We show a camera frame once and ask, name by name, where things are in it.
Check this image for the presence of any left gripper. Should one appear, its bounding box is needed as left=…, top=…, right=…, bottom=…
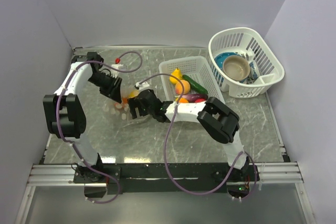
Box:
left=88, top=72, right=122, bottom=104

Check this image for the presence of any yellow fake lemon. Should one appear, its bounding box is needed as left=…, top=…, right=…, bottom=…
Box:
left=129, top=90, right=139, bottom=99

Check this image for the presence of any polka dot zip bag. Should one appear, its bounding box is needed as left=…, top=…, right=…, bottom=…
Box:
left=102, top=86, right=149, bottom=124

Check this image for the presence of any orange yellow fake mango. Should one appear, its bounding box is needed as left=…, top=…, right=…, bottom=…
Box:
left=175, top=98, right=189, bottom=103

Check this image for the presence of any yellow fake pear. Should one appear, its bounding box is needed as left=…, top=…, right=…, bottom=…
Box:
left=170, top=68, right=183, bottom=84

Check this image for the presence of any orange fake peach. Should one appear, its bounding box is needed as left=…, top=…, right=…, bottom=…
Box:
left=175, top=80, right=191, bottom=95

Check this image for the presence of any purple fake eggplant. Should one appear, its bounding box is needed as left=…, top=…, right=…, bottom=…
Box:
left=182, top=93, right=208, bottom=102

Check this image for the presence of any green fake vegetable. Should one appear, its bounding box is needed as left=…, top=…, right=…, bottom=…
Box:
left=182, top=74, right=208, bottom=94

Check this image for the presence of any red fake apple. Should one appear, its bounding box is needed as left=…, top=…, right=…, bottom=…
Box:
left=195, top=99, right=206, bottom=103

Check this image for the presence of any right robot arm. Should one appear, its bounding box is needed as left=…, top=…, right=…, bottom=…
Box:
left=128, top=89, right=249, bottom=181

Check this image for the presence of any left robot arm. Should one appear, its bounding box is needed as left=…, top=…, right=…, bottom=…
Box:
left=43, top=52, right=122, bottom=183

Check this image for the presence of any flat white perforated basket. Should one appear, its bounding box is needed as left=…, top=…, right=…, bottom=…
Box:
left=159, top=56, right=225, bottom=103

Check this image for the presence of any blue plate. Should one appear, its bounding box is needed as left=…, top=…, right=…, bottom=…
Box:
left=214, top=52, right=236, bottom=72

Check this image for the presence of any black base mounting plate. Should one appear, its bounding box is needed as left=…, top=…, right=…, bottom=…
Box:
left=73, top=163, right=260, bottom=198

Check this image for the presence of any beige bowl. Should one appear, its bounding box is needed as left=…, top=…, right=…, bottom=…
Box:
left=223, top=55, right=250, bottom=83

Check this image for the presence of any white oval dish basket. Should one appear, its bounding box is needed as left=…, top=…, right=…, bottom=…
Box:
left=207, top=27, right=285, bottom=98

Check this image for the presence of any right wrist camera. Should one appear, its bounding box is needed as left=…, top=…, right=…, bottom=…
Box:
left=135, top=81, right=150, bottom=92

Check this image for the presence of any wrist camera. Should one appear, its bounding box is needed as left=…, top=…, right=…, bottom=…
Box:
left=111, top=58, right=126, bottom=74
left=135, top=81, right=150, bottom=92

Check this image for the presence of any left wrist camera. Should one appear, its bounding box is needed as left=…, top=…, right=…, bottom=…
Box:
left=111, top=58, right=126, bottom=74

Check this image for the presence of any aluminium frame rail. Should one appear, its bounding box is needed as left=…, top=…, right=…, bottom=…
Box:
left=27, top=162, right=303, bottom=187

